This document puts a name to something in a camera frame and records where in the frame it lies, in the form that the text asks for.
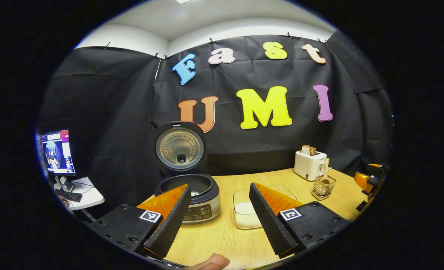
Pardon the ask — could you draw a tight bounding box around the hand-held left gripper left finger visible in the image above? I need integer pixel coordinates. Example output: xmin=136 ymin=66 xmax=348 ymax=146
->
xmin=89 ymin=184 xmax=192 ymax=260

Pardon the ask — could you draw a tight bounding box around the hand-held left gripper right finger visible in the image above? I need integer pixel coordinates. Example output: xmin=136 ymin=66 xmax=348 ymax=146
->
xmin=249 ymin=182 xmax=351 ymax=259

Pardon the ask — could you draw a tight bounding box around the white rice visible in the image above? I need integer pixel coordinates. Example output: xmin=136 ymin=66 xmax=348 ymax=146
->
xmin=235 ymin=202 xmax=263 ymax=229

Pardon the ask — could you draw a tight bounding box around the clear plastic rice container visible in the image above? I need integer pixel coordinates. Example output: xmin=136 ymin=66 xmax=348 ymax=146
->
xmin=233 ymin=184 xmax=298 ymax=230

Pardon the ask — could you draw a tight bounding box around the wooden spoon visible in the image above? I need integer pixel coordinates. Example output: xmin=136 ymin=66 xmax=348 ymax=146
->
xmin=317 ymin=158 xmax=331 ymax=188

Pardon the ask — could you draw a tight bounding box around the grey silver rice cooker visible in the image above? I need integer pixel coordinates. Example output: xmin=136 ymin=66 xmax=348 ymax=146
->
xmin=152 ymin=121 xmax=221 ymax=225

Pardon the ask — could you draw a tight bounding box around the wire chopstick holder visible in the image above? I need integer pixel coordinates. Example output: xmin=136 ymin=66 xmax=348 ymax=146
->
xmin=311 ymin=174 xmax=337 ymax=201

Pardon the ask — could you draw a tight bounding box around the white toaster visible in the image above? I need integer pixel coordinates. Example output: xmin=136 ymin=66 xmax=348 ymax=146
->
xmin=294 ymin=149 xmax=328 ymax=182

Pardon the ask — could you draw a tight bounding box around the white side table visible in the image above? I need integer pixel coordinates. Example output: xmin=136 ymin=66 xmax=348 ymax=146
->
xmin=53 ymin=177 xmax=105 ymax=222

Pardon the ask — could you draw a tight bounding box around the black keyboard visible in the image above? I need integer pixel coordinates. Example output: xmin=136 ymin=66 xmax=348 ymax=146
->
xmin=55 ymin=189 xmax=83 ymax=203

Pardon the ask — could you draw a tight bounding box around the black backdrop cloth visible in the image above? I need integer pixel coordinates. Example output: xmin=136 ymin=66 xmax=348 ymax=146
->
xmin=38 ymin=30 xmax=395 ymax=214

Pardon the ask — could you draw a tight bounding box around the computer monitor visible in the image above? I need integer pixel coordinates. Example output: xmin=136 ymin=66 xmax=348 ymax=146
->
xmin=38 ymin=129 xmax=76 ymax=177

